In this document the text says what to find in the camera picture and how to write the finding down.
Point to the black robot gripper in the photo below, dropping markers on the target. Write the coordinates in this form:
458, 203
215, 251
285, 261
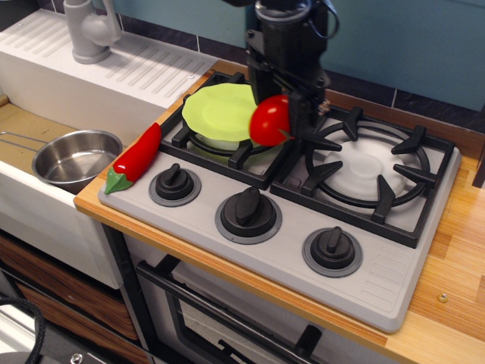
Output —
284, 54

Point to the red toy tomato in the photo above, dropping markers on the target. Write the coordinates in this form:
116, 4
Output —
269, 125

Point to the red toy chili pepper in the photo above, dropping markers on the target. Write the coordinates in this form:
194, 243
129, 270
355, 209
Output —
132, 164

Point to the light green plastic plate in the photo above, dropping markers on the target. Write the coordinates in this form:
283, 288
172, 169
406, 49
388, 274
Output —
221, 112

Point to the stainless steel pot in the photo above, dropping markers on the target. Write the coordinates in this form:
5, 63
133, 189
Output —
73, 160

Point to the white toy sink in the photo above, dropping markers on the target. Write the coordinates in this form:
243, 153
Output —
45, 93

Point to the black left burner grate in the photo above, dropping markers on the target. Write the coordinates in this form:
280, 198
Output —
243, 161

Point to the black burner grate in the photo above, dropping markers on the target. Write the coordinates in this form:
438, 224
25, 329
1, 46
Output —
383, 178
243, 161

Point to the black middle stove knob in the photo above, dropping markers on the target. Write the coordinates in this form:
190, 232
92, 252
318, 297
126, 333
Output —
248, 218

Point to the black stove knob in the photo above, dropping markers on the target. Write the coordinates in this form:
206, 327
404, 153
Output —
175, 187
332, 252
248, 218

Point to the grey toy stove top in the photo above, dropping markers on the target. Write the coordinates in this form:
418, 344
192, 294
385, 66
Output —
378, 293

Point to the black left stove knob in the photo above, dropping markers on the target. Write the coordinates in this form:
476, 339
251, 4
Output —
175, 187

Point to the teal cabinet right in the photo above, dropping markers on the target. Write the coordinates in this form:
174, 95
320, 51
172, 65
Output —
430, 48

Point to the black right stove knob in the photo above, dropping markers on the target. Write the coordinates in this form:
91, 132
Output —
332, 252

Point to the black right burner grate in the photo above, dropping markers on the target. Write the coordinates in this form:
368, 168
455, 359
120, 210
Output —
383, 178

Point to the grey toy faucet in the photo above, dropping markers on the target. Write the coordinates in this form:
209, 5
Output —
91, 34

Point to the toy oven door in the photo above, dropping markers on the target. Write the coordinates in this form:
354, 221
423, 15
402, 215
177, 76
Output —
216, 322

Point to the wooden drawer front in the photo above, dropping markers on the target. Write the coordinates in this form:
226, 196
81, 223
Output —
72, 300

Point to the black oven door handle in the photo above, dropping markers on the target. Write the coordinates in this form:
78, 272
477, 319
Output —
161, 277

